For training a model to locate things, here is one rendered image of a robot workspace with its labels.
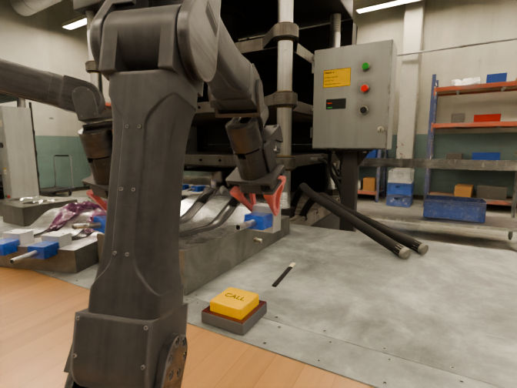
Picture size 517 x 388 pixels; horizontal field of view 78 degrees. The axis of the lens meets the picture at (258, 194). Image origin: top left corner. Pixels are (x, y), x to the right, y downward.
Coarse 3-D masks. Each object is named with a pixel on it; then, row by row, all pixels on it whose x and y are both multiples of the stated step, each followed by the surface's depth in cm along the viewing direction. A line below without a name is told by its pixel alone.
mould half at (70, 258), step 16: (32, 224) 90; (48, 224) 89; (80, 240) 79; (96, 240) 79; (0, 256) 76; (16, 256) 75; (64, 256) 72; (80, 256) 73; (96, 256) 79; (64, 272) 73
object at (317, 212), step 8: (304, 200) 177; (336, 200) 182; (296, 208) 156; (312, 208) 156; (320, 208) 157; (304, 216) 138; (312, 216) 148; (320, 216) 158; (296, 224) 130; (304, 224) 138
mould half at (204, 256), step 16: (208, 208) 90; (240, 208) 87; (192, 224) 83; (224, 224) 82; (288, 224) 103; (192, 240) 67; (208, 240) 67; (224, 240) 72; (240, 240) 78; (272, 240) 94; (192, 256) 62; (208, 256) 67; (224, 256) 72; (240, 256) 78; (192, 272) 63; (208, 272) 68; (224, 272) 73; (192, 288) 63
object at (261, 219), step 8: (256, 208) 67; (264, 208) 66; (280, 208) 67; (248, 216) 63; (256, 216) 62; (264, 216) 62; (272, 216) 65; (280, 216) 68; (240, 224) 58; (248, 224) 60; (256, 224) 62; (264, 224) 62; (272, 224) 65; (280, 224) 68; (272, 232) 65
